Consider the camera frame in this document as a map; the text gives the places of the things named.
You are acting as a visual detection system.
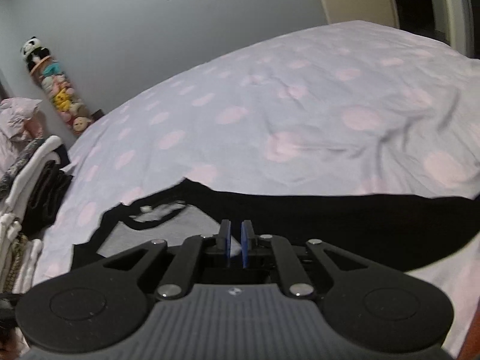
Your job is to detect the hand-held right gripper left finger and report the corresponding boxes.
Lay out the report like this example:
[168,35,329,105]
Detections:
[101,219,232,301]

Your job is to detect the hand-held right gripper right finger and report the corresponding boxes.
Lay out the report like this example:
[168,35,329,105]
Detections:
[241,219,370,301]

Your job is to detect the black and grey shirt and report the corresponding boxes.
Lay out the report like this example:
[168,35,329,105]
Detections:
[71,178,480,275]

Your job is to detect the stack of white folded clothes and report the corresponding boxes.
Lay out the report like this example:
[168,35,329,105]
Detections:
[0,135,74,298]

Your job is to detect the dotted bed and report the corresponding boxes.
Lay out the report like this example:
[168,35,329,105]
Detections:
[34,19,480,357]

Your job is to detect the black folded pants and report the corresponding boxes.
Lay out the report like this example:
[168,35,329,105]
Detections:
[24,160,74,234]

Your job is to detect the tan striped folded cloth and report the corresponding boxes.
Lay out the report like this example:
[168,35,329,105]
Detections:
[5,232,30,294]

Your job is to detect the clear tube of plush toys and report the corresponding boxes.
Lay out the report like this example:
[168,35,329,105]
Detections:
[28,57,95,137]

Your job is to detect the grey patterned folded cloth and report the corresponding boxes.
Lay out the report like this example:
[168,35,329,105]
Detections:
[0,138,48,196]

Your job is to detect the pink ruffled cloth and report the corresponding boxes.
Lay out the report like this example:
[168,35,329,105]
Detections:
[0,97,43,144]

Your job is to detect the panda plush toy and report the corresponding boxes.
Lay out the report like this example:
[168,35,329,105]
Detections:
[20,36,52,73]

